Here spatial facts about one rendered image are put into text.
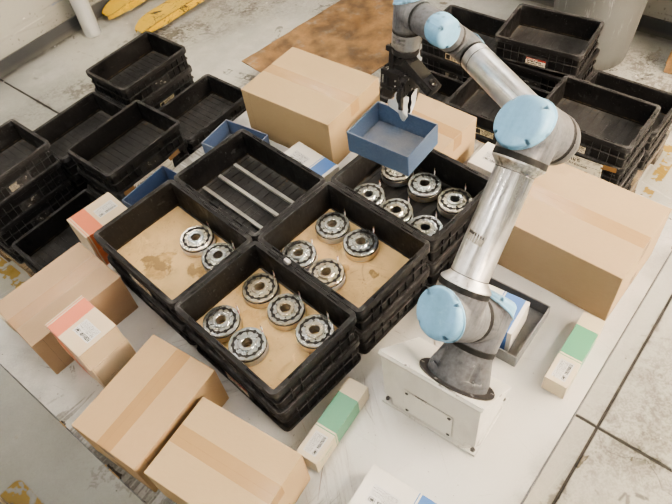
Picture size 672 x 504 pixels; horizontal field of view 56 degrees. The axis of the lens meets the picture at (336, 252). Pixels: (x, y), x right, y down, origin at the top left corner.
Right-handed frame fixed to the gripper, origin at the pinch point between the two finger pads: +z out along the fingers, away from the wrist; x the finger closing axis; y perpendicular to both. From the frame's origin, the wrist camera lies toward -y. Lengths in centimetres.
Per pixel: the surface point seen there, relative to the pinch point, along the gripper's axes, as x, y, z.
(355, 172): 3.8, 15.0, 24.4
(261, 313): 56, 6, 38
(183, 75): -39, 158, 60
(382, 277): 27.0, -13.7, 33.7
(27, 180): 51, 157, 70
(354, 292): 36, -11, 35
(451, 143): -27.3, -0.2, 23.7
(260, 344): 65, -3, 36
